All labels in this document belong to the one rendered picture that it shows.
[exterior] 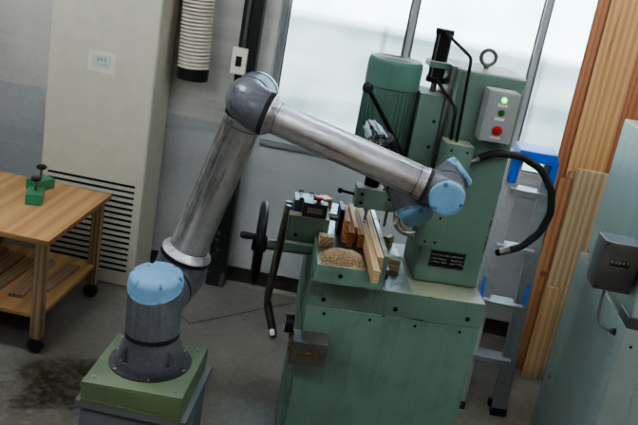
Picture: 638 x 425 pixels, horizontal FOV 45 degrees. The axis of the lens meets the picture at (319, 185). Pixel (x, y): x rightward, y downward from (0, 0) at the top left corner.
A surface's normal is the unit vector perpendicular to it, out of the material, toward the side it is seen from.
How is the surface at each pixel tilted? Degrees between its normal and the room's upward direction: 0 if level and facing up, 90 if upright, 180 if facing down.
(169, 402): 90
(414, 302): 90
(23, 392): 0
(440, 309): 90
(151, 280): 6
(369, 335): 90
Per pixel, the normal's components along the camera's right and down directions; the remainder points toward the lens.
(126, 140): -0.11, 0.28
